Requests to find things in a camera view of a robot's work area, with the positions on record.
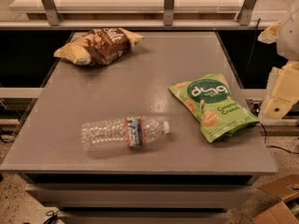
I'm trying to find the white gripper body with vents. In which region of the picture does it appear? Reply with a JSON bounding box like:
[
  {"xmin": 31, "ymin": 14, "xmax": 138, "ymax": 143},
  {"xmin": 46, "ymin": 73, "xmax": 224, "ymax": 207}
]
[{"xmin": 261, "ymin": 61, "xmax": 299, "ymax": 119}]

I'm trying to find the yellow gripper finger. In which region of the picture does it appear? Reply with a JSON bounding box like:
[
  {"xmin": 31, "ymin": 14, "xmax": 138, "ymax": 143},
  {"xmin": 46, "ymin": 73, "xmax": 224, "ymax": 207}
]
[{"xmin": 258, "ymin": 21, "xmax": 280, "ymax": 44}]

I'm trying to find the clear plastic water bottle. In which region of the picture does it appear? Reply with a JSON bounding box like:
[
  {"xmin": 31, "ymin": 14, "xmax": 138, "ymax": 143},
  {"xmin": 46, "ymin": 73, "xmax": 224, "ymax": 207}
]
[{"xmin": 81, "ymin": 116, "xmax": 170, "ymax": 151}]

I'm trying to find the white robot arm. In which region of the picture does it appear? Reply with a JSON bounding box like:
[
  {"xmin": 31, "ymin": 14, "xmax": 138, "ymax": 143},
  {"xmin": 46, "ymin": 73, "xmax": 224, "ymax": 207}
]
[{"xmin": 258, "ymin": 1, "xmax": 299, "ymax": 119}]

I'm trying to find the green coconut crunch snack bag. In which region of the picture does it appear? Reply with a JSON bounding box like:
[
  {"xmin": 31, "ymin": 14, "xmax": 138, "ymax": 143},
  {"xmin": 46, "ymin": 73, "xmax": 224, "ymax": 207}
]
[{"xmin": 169, "ymin": 74, "xmax": 259, "ymax": 143}]

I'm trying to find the brown chip bag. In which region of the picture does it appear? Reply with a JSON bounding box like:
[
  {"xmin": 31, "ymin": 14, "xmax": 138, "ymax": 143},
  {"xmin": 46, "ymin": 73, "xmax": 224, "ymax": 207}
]
[{"xmin": 54, "ymin": 28, "xmax": 143, "ymax": 65}]

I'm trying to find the cardboard box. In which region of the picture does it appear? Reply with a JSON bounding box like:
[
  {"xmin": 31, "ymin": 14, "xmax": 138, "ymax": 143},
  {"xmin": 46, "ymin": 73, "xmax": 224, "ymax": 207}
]
[{"xmin": 252, "ymin": 175, "xmax": 299, "ymax": 224}]

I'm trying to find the black cable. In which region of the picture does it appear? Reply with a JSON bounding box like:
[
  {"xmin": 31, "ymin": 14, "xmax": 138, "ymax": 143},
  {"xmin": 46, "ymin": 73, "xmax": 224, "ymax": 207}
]
[{"xmin": 258, "ymin": 121, "xmax": 299, "ymax": 156}]

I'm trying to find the metal frame railing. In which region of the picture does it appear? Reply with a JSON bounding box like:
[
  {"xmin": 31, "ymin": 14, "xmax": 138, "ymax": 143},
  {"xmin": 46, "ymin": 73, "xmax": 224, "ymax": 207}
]
[{"xmin": 0, "ymin": 0, "xmax": 281, "ymax": 30}]

